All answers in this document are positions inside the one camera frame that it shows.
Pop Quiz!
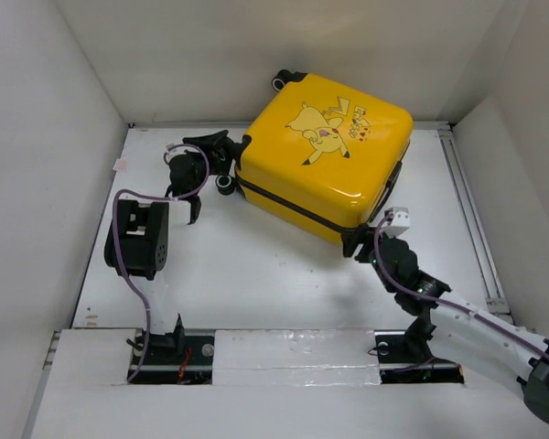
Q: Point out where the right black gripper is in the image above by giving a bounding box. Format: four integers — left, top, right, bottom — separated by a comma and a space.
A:
340, 223, 399, 294

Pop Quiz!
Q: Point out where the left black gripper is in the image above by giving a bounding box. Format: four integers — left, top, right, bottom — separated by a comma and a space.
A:
182, 131, 233, 196

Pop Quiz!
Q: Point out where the yellow hard-shell suitcase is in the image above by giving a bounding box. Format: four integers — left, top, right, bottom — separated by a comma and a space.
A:
214, 70, 414, 243

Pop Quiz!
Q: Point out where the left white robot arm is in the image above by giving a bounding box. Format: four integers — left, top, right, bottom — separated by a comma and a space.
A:
104, 130, 235, 363

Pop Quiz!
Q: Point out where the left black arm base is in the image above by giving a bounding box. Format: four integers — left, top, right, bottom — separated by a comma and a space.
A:
126, 317, 216, 385

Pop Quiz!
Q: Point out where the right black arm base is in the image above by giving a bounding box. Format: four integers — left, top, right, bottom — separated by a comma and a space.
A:
367, 317, 465, 384

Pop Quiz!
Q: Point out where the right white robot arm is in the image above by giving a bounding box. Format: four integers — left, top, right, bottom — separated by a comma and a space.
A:
341, 217, 549, 425

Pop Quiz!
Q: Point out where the small pink paper scrap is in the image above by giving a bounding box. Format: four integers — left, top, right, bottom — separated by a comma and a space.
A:
113, 158, 128, 172

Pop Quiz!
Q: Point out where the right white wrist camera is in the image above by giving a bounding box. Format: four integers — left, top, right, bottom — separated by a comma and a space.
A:
383, 207, 411, 238

